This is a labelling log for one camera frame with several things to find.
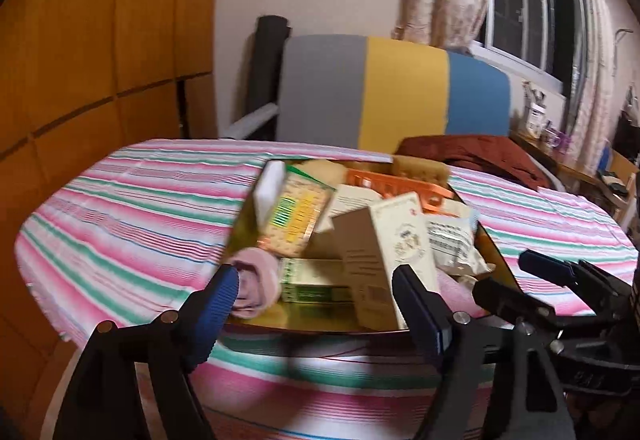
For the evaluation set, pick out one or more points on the tan sponge block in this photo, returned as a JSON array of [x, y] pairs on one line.
[[325, 172]]

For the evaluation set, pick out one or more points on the wooden wardrobe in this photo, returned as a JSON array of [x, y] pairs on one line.
[[100, 44]]

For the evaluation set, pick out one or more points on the pale side curtain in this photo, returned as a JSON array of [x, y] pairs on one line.
[[595, 69]]

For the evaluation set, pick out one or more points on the grey yellow blue chair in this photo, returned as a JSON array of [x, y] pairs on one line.
[[400, 89]]

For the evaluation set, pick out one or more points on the white box with small print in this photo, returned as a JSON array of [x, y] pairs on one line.
[[350, 205]]

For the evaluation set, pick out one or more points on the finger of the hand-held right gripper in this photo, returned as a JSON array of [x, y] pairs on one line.
[[545, 265], [505, 302]]

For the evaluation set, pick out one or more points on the purple box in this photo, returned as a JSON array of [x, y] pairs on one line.
[[561, 140]]

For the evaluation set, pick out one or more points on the yellow sponge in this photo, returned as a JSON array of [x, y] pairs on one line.
[[420, 169]]

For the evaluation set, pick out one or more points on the orange plastic rack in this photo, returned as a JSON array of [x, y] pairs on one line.
[[390, 187]]

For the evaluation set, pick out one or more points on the pink sock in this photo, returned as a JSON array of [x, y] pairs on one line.
[[257, 280]]

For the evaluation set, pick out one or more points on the white printed packet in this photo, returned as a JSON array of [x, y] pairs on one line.
[[452, 245]]

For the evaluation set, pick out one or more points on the wooden side desk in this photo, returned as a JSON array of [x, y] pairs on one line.
[[575, 169]]

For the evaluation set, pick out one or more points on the red-brown jacket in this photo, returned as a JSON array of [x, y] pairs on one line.
[[480, 157]]

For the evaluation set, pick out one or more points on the window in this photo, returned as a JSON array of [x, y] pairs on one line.
[[525, 4]]

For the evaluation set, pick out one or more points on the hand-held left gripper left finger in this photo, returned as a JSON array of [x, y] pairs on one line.
[[215, 315]]

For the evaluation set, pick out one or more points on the cream ornament-printed box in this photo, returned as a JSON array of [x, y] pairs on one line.
[[385, 260]]

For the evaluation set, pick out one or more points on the white box holding brushes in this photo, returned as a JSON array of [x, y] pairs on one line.
[[535, 112]]

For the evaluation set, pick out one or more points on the green and white box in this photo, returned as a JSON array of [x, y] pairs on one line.
[[312, 280]]

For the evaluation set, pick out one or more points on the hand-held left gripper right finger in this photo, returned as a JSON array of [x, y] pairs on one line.
[[420, 320]]

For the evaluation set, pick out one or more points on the yellow green snack packet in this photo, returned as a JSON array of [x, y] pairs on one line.
[[295, 215]]

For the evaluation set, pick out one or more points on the striped tablecloth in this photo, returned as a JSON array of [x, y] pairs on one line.
[[125, 220]]

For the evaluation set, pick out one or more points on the gold metal tin container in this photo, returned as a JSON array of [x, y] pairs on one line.
[[310, 317]]

